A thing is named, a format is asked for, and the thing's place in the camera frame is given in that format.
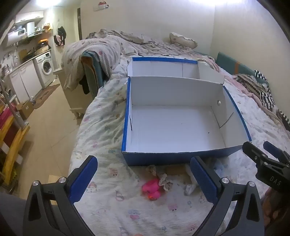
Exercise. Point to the white fluffy sock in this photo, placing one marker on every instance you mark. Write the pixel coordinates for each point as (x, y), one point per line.
(190, 188)

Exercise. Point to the white wall cabinet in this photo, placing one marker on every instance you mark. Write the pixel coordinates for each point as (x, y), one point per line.
(29, 16)

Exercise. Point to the hanging dark clothes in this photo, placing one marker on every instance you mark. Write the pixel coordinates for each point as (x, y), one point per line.
(61, 33)

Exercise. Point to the blue white cardboard box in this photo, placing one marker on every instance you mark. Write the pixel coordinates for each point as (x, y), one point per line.
(170, 124)

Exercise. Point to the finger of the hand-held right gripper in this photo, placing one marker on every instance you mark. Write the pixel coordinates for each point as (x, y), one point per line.
(253, 153)
(274, 149)

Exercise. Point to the pink sock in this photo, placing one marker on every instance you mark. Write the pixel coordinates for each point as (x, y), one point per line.
(150, 187)

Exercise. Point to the yellow rack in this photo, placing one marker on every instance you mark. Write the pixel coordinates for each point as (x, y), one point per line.
(13, 145)

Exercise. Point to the floral lace scrunchie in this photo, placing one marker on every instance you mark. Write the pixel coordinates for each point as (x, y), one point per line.
(163, 181)

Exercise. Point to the teal garment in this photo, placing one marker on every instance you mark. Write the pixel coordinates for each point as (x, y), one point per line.
(97, 72)

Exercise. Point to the brown cardboard box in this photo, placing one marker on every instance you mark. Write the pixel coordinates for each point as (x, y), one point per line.
(26, 110)

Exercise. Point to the black white striped cloth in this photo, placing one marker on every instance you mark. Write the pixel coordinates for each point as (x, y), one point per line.
(267, 97)

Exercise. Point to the white washing machine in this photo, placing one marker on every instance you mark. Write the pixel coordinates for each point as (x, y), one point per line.
(46, 67)

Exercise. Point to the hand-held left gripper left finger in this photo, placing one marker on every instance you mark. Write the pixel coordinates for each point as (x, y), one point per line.
(83, 179)

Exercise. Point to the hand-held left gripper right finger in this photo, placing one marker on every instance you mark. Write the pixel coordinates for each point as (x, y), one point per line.
(201, 179)

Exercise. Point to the white kitchen cabinet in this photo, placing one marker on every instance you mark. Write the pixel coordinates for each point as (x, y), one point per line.
(25, 79)

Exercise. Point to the ruffled pillow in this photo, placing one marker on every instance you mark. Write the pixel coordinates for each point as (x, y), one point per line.
(181, 39)

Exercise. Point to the light blue fluffy cloth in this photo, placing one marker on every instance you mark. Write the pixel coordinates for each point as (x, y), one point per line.
(218, 166)

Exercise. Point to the brown floor mat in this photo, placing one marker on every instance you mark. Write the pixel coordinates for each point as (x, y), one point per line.
(46, 94)

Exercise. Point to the white water heater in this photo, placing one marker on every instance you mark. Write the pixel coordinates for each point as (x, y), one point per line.
(20, 34)

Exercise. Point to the crochet patterned blanket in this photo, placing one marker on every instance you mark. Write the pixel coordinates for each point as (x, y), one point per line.
(247, 81)

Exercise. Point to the teal headboard cushion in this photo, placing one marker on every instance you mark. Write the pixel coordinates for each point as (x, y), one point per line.
(226, 62)

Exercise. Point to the beige wooden cabinet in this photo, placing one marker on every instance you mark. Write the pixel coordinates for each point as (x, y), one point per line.
(72, 97)

